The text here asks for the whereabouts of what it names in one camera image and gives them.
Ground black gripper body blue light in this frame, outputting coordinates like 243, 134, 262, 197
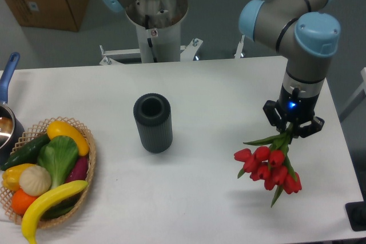
278, 86, 319, 124

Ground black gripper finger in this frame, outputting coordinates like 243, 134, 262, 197
293, 117, 325, 138
262, 100, 287, 133

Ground red tulip bouquet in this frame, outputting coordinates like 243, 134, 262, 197
233, 124, 302, 206

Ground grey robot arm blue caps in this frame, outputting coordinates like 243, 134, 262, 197
238, 0, 341, 138

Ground dark grey ribbed vase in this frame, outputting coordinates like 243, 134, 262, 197
133, 93, 173, 153

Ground black device at table edge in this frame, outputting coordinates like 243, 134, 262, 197
345, 201, 365, 231

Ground purple eggplant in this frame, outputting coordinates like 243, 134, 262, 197
65, 156, 88, 183

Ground green lettuce leaf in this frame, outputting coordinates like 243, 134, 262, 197
37, 136, 78, 189

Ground white garlic bulb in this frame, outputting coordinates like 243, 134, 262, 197
19, 165, 51, 197

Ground dark green cucumber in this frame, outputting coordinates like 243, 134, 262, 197
1, 134, 50, 171

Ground yellow plastic banana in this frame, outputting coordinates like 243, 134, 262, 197
21, 180, 88, 244

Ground orange fruit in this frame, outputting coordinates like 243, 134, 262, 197
11, 189, 38, 216

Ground yellow bell pepper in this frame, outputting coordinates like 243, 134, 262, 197
2, 163, 34, 191

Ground woven wicker basket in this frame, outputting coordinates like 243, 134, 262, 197
1, 117, 97, 229

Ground white frame at right edge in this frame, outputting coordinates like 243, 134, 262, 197
339, 68, 365, 123

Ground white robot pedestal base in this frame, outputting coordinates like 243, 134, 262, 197
99, 0, 246, 66

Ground blue handled saucepan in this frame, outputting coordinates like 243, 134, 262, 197
1, 52, 24, 165

